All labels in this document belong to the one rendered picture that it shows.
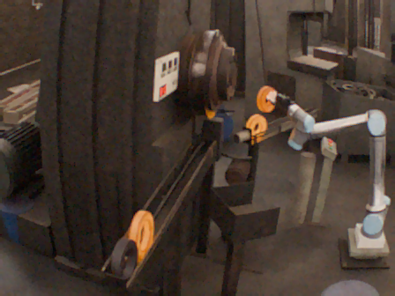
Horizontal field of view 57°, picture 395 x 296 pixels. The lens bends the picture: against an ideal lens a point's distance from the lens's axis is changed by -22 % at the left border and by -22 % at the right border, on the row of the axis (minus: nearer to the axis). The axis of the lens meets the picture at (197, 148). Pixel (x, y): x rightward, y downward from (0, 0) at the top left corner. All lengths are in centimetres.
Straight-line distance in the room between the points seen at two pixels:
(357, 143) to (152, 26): 303
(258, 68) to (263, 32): 46
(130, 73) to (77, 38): 36
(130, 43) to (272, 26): 323
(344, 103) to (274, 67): 112
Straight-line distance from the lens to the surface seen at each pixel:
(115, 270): 139
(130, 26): 182
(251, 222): 176
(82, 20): 197
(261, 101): 263
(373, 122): 235
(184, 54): 211
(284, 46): 487
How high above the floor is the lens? 154
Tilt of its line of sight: 20 degrees down
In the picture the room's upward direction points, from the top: 3 degrees clockwise
